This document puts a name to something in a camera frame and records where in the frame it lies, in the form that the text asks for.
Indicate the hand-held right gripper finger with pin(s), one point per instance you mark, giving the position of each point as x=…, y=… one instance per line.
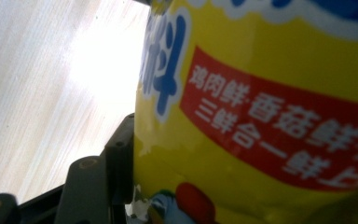
x=121, y=161

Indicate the yellow seasoning pouch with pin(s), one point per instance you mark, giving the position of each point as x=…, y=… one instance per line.
x=261, y=46

